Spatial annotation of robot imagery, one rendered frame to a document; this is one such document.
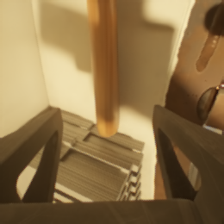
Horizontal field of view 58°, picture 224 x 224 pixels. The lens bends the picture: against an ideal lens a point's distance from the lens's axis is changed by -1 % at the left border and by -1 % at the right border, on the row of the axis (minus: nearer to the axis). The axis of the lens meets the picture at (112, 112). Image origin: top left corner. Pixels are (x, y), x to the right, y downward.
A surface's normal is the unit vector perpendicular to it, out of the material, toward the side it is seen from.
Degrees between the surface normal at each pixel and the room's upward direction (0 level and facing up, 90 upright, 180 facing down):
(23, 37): 90
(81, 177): 90
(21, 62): 90
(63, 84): 0
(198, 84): 0
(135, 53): 0
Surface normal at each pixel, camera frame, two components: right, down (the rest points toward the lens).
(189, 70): -0.44, 0.54
